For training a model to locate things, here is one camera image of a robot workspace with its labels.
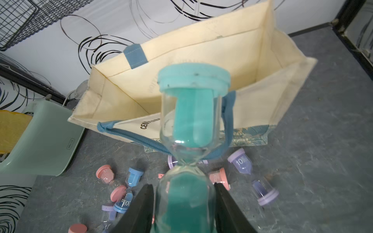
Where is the right yellow toast slice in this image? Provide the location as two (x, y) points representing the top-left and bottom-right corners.
(1, 110), (33, 154)

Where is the black wire basket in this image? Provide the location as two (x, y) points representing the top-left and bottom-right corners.
(1, 0), (92, 51)

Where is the cream canvas tote bag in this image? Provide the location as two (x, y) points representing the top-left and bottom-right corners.
(69, 1), (317, 153)

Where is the pink hourglass lower left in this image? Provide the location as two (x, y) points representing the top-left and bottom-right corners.
(68, 223), (87, 233)

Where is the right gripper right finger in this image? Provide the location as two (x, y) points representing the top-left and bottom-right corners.
(214, 183), (257, 233)

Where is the purple hourglass right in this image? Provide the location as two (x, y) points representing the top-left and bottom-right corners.
(227, 148), (279, 206)

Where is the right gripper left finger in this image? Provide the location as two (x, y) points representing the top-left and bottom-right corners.
(109, 184), (154, 233)

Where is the purple hourglass by bag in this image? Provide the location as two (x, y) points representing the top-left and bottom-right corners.
(168, 155), (208, 170)

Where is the mint green toaster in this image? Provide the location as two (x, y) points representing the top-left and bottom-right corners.
(1, 100), (85, 176)

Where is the pink hourglass near bag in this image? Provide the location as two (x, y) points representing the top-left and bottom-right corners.
(208, 168), (231, 191)

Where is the purple hourglass centre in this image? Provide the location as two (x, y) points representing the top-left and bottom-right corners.
(102, 203), (117, 233)

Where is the blue hourglass upper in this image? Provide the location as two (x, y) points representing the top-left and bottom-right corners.
(110, 167), (144, 214)

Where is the pink hourglass far left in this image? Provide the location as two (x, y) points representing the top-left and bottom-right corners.
(96, 165), (127, 203)

